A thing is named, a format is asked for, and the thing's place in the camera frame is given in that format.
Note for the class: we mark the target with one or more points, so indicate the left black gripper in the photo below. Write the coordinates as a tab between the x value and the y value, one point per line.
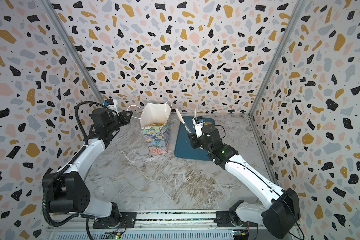
121	115

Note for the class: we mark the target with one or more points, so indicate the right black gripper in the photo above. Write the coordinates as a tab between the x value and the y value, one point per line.
193	139

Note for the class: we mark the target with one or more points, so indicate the white floral paper bag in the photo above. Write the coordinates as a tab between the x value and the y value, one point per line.
157	138

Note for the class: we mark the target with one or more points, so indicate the round striped bun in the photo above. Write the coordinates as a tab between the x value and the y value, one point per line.
157	125

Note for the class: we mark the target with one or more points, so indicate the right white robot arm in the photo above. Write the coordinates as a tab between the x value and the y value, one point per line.
279	210

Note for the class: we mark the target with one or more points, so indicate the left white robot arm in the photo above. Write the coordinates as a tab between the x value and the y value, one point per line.
65	193

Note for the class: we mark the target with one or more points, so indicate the teal plastic tray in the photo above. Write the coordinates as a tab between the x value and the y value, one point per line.
184	150

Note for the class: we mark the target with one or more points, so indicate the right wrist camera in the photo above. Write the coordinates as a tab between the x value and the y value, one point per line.
198	123

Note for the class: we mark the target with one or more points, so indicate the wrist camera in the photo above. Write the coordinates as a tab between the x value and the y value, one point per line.
198	123
111	104

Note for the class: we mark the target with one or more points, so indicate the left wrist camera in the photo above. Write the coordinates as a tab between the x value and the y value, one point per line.
111	104

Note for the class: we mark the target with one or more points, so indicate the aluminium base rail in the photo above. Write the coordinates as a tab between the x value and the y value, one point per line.
164	225

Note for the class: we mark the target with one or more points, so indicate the left aluminium corner post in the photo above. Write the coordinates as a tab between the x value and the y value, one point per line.
57	23

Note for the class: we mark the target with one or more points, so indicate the aluminium corner post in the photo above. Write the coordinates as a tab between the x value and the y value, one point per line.
278	54
57	23

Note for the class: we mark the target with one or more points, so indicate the right aluminium corner post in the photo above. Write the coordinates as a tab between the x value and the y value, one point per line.
278	54

